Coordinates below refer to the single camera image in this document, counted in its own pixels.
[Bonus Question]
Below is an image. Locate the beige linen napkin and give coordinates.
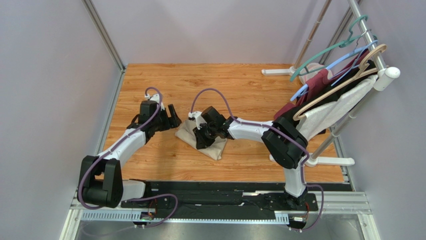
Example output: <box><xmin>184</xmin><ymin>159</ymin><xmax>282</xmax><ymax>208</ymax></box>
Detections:
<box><xmin>175</xmin><ymin>120</ymin><xmax>227</xmax><ymax>161</ymax></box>

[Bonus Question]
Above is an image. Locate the white towel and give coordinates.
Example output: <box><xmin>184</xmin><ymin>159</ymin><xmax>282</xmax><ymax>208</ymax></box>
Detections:
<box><xmin>296</xmin><ymin>74</ymin><xmax>378</xmax><ymax>141</ymax></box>

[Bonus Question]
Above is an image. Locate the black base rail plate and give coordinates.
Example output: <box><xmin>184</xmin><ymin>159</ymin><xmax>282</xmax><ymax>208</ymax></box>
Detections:
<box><xmin>116</xmin><ymin>181</ymin><xmax>321</xmax><ymax>220</ymax></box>

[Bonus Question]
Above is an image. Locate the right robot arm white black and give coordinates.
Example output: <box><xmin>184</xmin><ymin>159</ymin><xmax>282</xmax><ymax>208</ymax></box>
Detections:
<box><xmin>188</xmin><ymin>106</ymin><xmax>308</xmax><ymax>198</ymax></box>

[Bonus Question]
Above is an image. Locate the metal clothes rack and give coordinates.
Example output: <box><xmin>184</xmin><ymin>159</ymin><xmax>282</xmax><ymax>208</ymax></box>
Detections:
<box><xmin>261</xmin><ymin>0</ymin><xmax>402</xmax><ymax>167</ymax></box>

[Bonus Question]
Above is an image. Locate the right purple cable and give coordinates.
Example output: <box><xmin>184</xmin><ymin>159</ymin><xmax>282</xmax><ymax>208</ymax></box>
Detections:
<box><xmin>189</xmin><ymin>88</ymin><xmax>325</xmax><ymax>233</ymax></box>

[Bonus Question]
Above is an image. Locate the wooden clothes hanger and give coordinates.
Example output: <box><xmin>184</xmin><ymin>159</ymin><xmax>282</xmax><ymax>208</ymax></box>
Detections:
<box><xmin>292</xmin><ymin>43</ymin><xmax>389</xmax><ymax>122</ymax></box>

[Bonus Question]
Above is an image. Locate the pink white garment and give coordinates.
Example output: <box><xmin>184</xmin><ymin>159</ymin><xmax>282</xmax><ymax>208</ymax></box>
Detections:
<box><xmin>298</xmin><ymin>62</ymin><xmax>325</xmax><ymax>85</ymax></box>

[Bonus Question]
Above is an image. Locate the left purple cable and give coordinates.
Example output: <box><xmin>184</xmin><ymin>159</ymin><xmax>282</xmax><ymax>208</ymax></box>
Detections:
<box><xmin>77</xmin><ymin>87</ymin><xmax>179</xmax><ymax>229</ymax></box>

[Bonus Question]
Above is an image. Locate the aluminium frame rail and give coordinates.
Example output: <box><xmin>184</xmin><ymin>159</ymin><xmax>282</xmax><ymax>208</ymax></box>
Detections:
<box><xmin>60</xmin><ymin>191</ymin><xmax>380</xmax><ymax>240</ymax></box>

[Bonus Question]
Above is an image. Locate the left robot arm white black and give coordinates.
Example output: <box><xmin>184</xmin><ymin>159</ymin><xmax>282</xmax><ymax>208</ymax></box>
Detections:
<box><xmin>77</xmin><ymin>98</ymin><xmax>182</xmax><ymax>210</ymax></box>

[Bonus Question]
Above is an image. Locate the green clothes hanger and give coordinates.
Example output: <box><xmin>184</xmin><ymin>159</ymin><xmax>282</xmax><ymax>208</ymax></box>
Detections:
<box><xmin>289</xmin><ymin>14</ymin><xmax>369</xmax><ymax>82</ymax></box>

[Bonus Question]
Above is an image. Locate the maroon garment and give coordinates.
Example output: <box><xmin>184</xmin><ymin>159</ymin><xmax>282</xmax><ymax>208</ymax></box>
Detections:
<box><xmin>273</xmin><ymin>49</ymin><xmax>370</xmax><ymax>119</ymax></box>

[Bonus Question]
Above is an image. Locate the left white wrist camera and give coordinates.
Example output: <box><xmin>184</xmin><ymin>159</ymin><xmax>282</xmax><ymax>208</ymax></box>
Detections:
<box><xmin>144</xmin><ymin>93</ymin><xmax>165</xmax><ymax>111</ymax></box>

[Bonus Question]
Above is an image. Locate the purple cable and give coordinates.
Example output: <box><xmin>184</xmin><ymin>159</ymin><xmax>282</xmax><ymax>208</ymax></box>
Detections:
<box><xmin>189</xmin><ymin>88</ymin><xmax>325</xmax><ymax>233</ymax></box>
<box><xmin>77</xmin><ymin>87</ymin><xmax>179</xmax><ymax>229</ymax></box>

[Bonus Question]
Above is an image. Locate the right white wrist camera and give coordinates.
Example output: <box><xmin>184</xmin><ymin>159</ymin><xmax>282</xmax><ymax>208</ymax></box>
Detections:
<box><xmin>188</xmin><ymin>111</ymin><xmax>207</xmax><ymax>129</ymax></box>

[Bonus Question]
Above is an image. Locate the blue clothes hanger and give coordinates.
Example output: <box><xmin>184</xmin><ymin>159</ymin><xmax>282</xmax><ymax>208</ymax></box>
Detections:
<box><xmin>290</xmin><ymin>39</ymin><xmax>380</xmax><ymax>102</ymax></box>

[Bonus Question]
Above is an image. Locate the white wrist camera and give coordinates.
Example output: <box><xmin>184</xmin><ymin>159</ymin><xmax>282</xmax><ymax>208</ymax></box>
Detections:
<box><xmin>144</xmin><ymin>93</ymin><xmax>165</xmax><ymax>111</ymax></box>
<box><xmin>188</xmin><ymin>111</ymin><xmax>207</xmax><ymax>129</ymax></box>

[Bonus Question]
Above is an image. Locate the black garment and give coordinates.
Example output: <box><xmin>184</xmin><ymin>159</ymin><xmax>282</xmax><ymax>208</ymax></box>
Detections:
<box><xmin>280</xmin><ymin>60</ymin><xmax>377</xmax><ymax>125</ymax></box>

